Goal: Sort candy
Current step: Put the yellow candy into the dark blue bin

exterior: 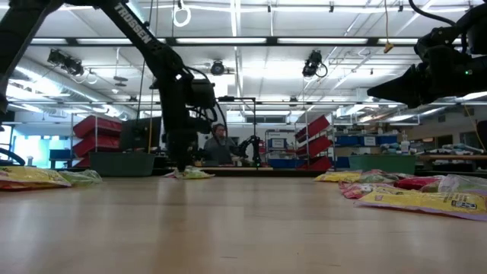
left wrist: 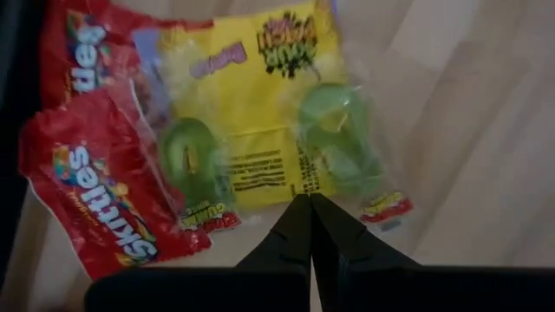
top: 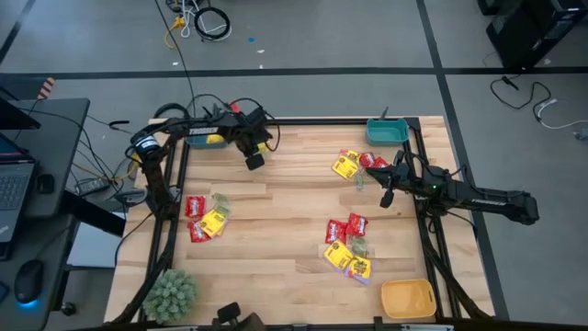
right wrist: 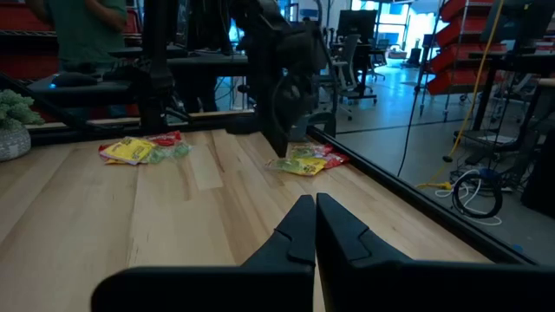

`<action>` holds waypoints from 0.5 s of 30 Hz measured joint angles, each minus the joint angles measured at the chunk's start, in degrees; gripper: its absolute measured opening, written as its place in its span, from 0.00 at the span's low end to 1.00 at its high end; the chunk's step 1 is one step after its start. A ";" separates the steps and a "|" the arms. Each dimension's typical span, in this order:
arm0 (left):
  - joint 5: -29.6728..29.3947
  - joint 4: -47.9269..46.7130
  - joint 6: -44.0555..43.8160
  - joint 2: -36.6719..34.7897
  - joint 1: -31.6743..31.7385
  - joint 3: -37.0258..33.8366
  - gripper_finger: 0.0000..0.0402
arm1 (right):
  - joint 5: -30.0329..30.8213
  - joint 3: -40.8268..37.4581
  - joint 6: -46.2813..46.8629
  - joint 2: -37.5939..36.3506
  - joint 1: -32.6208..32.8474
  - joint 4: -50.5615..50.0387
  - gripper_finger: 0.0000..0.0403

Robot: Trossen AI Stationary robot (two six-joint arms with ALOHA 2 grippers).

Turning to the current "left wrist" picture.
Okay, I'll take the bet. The red Skittles packet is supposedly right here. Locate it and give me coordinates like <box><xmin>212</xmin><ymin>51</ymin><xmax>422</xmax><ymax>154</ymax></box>
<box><xmin>38</xmin><ymin>0</ymin><xmax>216</xmax><ymax>112</ymax></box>
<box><xmin>17</xmin><ymin>88</ymin><xmax>214</xmax><ymax>282</ymax></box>

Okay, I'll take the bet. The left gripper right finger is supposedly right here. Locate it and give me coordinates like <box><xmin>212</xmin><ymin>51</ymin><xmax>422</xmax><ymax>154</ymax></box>
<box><xmin>310</xmin><ymin>192</ymin><xmax>421</xmax><ymax>312</ymax></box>

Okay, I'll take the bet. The green gummy rings packet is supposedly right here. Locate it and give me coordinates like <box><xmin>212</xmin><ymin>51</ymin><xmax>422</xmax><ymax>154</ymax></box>
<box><xmin>294</xmin><ymin>81</ymin><xmax>415</xmax><ymax>233</ymax></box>
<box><xmin>155</xmin><ymin>115</ymin><xmax>243</xmax><ymax>234</ymax></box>

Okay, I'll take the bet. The yellow Sour Patch packet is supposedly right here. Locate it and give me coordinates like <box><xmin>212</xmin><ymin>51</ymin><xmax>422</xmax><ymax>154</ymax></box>
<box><xmin>129</xmin><ymin>0</ymin><xmax>348</xmax><ymax>211</ymax></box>

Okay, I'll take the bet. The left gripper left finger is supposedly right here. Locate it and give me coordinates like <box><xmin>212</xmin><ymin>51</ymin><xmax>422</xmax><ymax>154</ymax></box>
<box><xmin>236</xmin><ymin>193</ymin><xmax>313</xmax><ymax>278</ymax></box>

